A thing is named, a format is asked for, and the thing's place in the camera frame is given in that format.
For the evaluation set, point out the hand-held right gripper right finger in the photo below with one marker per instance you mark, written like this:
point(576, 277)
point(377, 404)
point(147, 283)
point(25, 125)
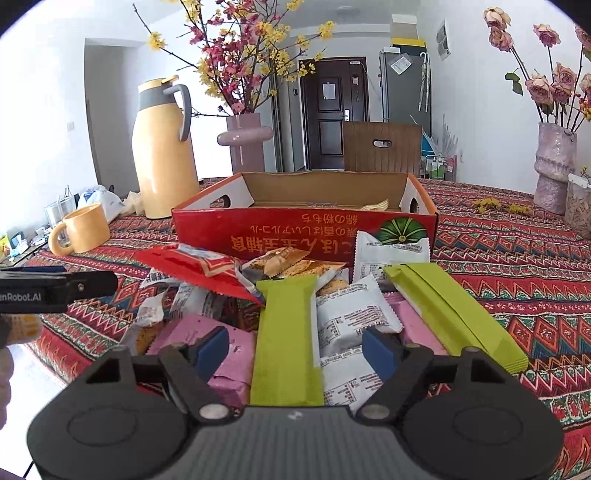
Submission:
point(378, 355)

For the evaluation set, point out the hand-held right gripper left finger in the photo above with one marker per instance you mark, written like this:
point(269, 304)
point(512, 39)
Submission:
point(214, 350)

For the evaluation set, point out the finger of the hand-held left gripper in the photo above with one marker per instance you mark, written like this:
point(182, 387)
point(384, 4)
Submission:
point(92, 284)

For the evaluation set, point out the pink snack packet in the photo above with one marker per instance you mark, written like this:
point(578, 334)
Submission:
point(418, 332)
point(175, 332)

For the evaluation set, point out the green snack packet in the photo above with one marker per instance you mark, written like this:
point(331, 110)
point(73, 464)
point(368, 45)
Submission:
point(438, 304)
point(286, 341)

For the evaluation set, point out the red cardboard box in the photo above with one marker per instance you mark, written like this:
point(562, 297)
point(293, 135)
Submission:
point(207, 230)

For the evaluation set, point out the yellow ceramic mug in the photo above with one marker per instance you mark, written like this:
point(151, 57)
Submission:
point(87, 230)

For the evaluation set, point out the white plastic bag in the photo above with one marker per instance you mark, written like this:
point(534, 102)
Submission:
point(99, 203)

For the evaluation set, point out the cream crumpled tissue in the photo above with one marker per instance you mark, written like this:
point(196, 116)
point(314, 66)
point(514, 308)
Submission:
point(131, 203)

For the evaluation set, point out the yellow thermos jug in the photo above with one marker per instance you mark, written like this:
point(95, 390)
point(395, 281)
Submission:
point(161, 161)

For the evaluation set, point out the cream snack packet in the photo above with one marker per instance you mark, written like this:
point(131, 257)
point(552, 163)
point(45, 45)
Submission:
point(378, 206)

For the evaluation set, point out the scattered yellow petals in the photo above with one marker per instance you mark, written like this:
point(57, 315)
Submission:
point(485, 204)

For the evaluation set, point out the rack of green bottles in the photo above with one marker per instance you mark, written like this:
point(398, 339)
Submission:
point(438, 168)

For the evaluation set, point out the wooden chair back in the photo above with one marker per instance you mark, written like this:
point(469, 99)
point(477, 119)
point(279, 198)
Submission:
point(360, 159)

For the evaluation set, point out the smooth pink vase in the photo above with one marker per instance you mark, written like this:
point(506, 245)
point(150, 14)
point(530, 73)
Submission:
point(247, 147)

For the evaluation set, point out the dark brown door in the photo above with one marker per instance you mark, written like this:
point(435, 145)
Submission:
point(332, 138)

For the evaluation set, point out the white feather decoration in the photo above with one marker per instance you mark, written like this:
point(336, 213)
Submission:
point(445, 134)

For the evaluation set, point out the glass jar of seeds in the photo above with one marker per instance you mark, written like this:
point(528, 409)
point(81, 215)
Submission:
point(579, 207)

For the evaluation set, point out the textured pink vase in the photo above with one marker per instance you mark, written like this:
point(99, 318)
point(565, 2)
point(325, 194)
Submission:
point(554, 170)

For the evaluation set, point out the grey refrigerator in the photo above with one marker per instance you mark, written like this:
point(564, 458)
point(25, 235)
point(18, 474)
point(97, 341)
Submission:
point(401, 101)

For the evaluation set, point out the pink and yellow blossom branches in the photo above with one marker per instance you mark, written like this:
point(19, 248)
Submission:
point(231, 60)

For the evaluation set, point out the white folded umbrella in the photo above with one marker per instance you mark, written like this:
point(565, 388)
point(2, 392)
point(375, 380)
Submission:
point(422, 83)

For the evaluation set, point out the dried pink roses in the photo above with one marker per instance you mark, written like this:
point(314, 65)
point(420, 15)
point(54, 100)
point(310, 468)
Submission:
point(538, 87)

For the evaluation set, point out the yellow cardboard box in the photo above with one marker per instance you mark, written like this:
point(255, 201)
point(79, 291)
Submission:
point(406, 32)

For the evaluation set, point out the white wall panel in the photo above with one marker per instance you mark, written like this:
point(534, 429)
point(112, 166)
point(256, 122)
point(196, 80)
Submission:
point(442, 41)

